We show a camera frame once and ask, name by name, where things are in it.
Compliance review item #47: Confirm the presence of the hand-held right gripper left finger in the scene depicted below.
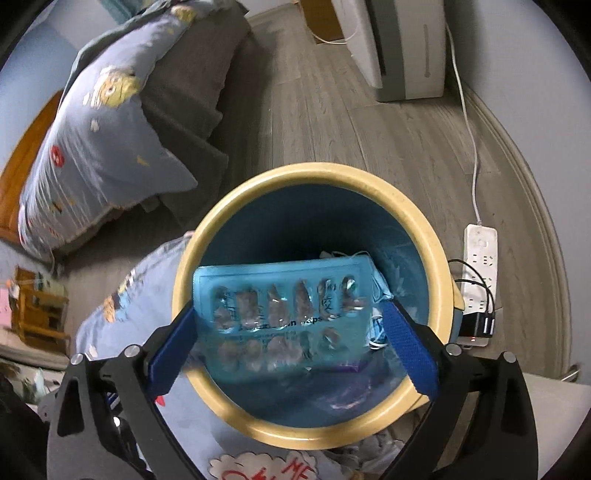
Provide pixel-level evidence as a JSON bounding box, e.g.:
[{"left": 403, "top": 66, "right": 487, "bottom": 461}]
[{"left": 46, "top": 305, "right": 206, "bottom": 480}]

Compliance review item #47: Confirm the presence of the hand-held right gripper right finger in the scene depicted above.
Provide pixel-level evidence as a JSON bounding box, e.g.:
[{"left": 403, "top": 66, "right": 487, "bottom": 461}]
[{"left": 381, "top": 299, "right": 539, "bottom": 480}]

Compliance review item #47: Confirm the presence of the teal blister pack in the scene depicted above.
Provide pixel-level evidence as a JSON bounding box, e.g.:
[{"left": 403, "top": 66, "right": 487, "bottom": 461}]
[{"left": 191, "top": 256, "right": 384, "bottom": 384}]

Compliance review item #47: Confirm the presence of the teal bin with yellow rim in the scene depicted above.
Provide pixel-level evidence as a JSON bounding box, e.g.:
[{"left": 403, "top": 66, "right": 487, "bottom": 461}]
[{"left": 172, "top": 162, "right": 465, "bottom": 452}]

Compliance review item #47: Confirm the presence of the cartoon print blue pillow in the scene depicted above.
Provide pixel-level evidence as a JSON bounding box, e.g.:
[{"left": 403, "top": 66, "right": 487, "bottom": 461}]
[{"left": 74, "top": 231, "right": 416, "bottom": 480}]

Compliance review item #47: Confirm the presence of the black charger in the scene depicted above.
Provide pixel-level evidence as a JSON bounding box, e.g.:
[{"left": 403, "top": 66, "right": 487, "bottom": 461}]
[{"left": 459, "top": 311, "right": 496, "bottom": 340}]

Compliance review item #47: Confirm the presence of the white power strip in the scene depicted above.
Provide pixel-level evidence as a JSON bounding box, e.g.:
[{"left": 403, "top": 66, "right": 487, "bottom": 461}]
[{"left": 462, "top": 224, "right": 500, "bottom": 347}]

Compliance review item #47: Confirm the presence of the wooden stool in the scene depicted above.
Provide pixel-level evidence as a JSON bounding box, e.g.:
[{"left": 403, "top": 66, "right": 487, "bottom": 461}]
[{"left": 9, "top": 265, "right": 72, "bottom": 352}]

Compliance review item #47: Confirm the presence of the bed with cartoon duvet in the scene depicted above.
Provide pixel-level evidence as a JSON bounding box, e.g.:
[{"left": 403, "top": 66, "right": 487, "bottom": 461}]
[{"left": 18, "top": 0, "right": 252, "bottom": 264}]

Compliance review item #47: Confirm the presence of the wooden bed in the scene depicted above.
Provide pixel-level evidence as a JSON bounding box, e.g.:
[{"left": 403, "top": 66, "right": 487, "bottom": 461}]
[{"left": 0, "top": 9, "right": 252, "bottom": 241}]

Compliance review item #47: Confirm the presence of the white grey air purifier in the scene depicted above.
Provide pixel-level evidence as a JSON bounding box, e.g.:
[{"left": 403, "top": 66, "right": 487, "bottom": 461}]
[{"left": 330, "top": 0, "right": 448, "bottom": 103}]

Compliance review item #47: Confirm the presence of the wooden cabinet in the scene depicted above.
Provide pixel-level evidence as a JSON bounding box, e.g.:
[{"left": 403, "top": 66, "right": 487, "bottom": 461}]
[{"left": 298, "top": 0, "right": 347, "bottom": 44}]

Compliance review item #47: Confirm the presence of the white power cable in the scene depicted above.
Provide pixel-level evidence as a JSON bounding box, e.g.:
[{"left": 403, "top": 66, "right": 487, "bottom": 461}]
[{"left": 443, "top": 21, "right": 483, "bottom": 227}]

